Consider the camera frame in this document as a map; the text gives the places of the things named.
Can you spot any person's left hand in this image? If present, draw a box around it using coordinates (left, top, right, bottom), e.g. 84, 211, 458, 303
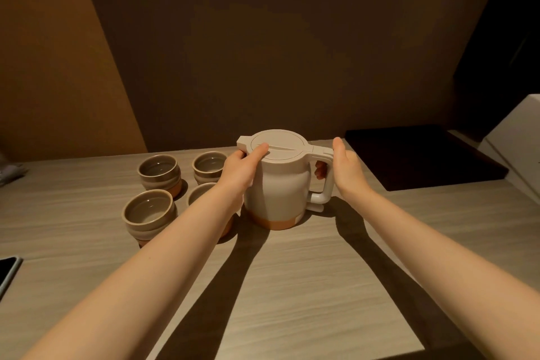
220, 143, 270, 201

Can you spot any person's right hand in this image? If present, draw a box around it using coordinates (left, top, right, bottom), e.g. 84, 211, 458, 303
314, 137, 373, 201

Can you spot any white kettle lid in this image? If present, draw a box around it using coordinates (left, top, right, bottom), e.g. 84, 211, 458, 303
236, 129, 314, 163

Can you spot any white kettle with orange base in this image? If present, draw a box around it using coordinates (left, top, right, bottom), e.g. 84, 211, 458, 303
236, 129, 336, 231

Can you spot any person's left forearm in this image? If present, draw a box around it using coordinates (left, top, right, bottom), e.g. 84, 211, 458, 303
20, 181, 246, 360

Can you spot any person's right forearm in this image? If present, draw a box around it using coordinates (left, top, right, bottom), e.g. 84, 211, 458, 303
337, 186, 540, 360

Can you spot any grey ceramic tea cup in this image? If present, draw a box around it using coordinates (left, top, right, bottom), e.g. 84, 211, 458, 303
137, 154, 183, 198
186, 182, 235, 239
192, 151, 229, 186
122, 189, 178, 248

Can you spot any dark rectangular tray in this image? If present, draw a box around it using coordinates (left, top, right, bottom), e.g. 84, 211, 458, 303
345, 125, 509, 192

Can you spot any white box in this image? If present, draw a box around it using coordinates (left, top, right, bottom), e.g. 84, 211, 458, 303
480, 94, 540, 205

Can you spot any grey cloth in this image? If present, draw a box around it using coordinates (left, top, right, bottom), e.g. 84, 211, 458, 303
0, 152, 28, 188

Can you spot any black smartphone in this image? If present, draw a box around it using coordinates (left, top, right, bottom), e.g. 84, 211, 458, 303
0, 256, 23, 302

